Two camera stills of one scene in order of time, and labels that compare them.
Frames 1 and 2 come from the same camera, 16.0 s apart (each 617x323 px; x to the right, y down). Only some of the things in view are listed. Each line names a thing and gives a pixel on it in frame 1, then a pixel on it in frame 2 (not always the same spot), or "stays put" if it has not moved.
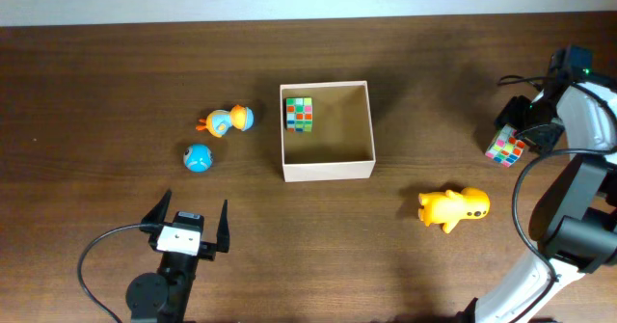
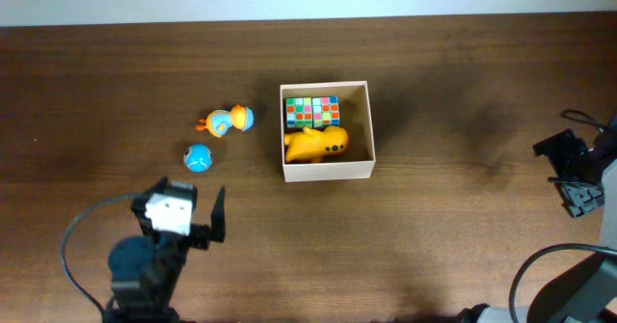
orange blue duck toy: (219, 121) stays put
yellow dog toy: (447, 208) → (312, 146)
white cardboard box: (340, 145) stays put
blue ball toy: (198, 157) stays put
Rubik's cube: (505, 148) → (321, 112)
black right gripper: (538, 136) → (565, 170)
